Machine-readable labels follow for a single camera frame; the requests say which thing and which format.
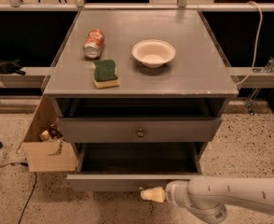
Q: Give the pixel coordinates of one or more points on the white paper bowl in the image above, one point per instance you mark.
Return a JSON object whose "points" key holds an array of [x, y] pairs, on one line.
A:
{"points": [[153, 53]]}

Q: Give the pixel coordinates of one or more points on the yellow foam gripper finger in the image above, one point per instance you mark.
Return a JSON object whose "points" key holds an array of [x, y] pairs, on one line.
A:
{"points": [[156, 194]]}

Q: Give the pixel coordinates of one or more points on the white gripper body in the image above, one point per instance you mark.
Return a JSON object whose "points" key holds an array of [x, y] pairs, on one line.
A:
{"points": [[171, 192]]}

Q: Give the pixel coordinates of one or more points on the grey top drawer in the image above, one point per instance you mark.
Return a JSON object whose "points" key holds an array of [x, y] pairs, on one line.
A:
{"points": [[138, 130]]}

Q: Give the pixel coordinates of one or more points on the grey wooden drawer cabinet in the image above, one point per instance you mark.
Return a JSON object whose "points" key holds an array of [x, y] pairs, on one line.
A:
{"points": [[195, 84]]}

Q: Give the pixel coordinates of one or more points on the grey drawer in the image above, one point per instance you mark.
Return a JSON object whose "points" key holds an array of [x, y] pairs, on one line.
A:
{"points": [[134, 166], [138, 130]]}

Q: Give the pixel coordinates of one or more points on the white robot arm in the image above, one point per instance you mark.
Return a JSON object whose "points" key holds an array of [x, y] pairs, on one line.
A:
{"points": [[206, 197]]}

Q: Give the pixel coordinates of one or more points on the orange soda can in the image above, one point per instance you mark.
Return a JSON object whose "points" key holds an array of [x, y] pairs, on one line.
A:
{"points": [[93, 46]]}

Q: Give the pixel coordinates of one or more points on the cardboard box with snacks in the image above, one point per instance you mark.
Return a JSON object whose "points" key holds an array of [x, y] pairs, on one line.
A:
{"points": [[44, 145]]}

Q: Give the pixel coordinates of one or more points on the black object on shelf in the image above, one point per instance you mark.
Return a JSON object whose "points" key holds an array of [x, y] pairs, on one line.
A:
{"points": [[11, 67]]}

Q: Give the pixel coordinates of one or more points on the green yellow sponge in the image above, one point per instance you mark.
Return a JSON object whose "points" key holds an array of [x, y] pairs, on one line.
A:
{"points": [[105, 74]]}

